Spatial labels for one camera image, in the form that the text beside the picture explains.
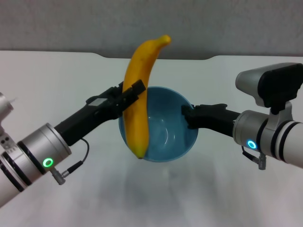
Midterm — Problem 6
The blue plastic bowl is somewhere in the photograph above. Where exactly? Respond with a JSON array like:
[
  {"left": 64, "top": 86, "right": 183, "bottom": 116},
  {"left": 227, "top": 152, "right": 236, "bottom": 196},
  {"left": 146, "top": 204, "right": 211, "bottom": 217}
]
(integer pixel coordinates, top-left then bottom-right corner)
[{"left": 118, "top": 86, "right": 199, "bottom": 163}]

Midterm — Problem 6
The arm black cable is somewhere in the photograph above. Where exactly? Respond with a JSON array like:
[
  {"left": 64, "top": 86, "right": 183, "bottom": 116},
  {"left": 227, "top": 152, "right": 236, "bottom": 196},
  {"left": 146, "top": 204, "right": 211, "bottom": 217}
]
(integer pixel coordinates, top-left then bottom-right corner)
[
  {"left": 241, "top": 145, "right": 267, "bottom": 171},
  {"left": 51, "top": 138, "right": 89, "bottom": 185}
]

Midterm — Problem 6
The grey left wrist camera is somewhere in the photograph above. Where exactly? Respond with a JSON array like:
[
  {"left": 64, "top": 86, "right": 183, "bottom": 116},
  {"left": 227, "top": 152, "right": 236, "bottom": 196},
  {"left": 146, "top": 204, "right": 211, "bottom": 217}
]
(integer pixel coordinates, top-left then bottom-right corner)
[{"left": 0, "top": 92, "right": 18, "bottom": 152}]

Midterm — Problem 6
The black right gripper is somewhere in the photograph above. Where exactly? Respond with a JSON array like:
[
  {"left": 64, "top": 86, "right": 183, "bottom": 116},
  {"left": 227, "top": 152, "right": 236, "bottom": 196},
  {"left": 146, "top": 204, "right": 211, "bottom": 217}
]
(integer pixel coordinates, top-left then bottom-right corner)
[{"left": 181, "top": 103, "right": 241, "bottom": 139}]

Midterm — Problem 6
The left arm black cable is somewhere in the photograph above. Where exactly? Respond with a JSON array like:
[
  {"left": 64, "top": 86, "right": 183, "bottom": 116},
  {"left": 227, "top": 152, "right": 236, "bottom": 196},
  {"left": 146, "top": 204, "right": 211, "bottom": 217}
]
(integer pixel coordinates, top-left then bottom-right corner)
[{"left": 51, "top": 138, "right": 89, "bottom": 185}]

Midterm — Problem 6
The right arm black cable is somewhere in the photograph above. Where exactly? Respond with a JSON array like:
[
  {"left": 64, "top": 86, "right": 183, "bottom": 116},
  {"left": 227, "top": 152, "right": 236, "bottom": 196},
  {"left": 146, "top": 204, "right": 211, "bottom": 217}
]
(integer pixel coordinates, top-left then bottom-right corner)
[{"left": 241, "top": 145, "right": 267, "bottom": 171}]

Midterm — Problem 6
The yellow banana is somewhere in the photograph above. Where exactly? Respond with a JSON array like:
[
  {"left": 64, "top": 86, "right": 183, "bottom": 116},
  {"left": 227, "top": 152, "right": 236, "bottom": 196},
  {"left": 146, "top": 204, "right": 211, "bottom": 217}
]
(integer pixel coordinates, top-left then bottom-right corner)
[{"left": 122, "top": 35, "right": 172, "bottom": 159}]

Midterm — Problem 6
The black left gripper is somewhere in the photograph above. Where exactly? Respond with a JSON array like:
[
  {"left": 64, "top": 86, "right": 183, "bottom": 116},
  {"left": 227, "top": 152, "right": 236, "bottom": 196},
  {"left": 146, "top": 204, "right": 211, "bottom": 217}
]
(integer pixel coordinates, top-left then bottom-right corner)
[{"left": 53, "top": 79, "right": 146, "bottom": 147}]

